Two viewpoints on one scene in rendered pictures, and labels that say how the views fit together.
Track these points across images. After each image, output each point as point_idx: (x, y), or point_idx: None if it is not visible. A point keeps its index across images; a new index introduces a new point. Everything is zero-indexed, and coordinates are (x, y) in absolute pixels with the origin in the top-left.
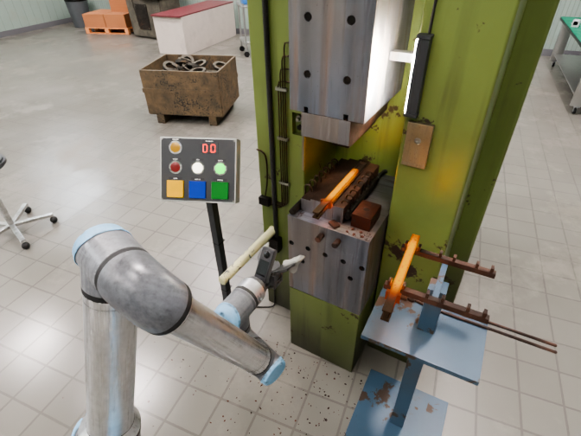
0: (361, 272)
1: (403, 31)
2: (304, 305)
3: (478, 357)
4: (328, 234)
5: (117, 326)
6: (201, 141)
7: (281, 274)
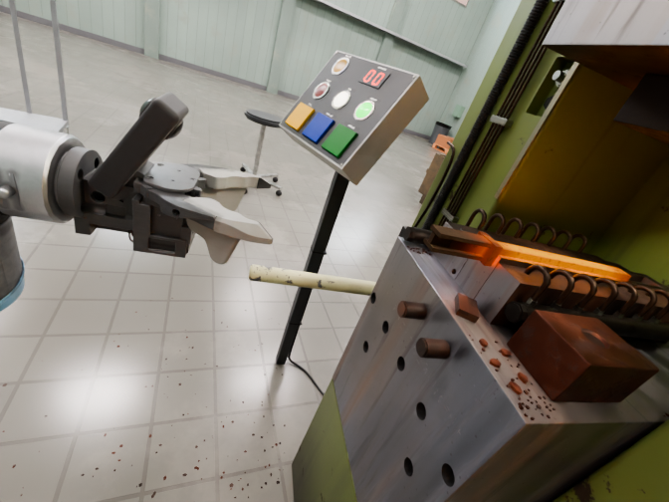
0: (441, 483)
1: None
2: (327, 429)
3: None
4: (433, 319)
5: None
6: (373, 66)
7: (182, 232)
